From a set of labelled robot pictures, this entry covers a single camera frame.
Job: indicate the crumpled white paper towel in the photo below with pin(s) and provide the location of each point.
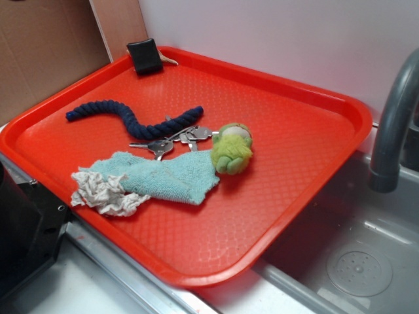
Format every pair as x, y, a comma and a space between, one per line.
107, 196

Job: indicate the silver key bunch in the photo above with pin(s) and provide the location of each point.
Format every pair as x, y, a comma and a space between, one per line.
188, 136

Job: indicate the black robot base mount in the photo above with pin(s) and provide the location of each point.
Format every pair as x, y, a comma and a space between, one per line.
33, 221

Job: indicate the grey plastic sink basin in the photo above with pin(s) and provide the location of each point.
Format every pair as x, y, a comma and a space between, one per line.
291, 276

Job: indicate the light blue terry cloth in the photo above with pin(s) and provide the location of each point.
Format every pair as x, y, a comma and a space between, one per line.
186, 178

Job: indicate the round sink drain cover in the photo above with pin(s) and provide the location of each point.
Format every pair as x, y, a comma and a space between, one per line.
359, 273

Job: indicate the green plush animal toy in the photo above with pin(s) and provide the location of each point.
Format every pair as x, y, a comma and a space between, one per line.
231, 152

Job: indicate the brown cardboard panel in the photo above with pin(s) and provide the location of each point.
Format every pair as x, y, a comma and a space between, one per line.
45, 47

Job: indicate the red plastic tray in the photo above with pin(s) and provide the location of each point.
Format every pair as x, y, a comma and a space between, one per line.
299, 135

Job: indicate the grey curved faucet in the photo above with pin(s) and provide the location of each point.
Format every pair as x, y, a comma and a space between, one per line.
396, 142

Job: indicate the black rectangular clip block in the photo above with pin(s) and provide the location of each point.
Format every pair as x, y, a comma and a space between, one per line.
145, 57

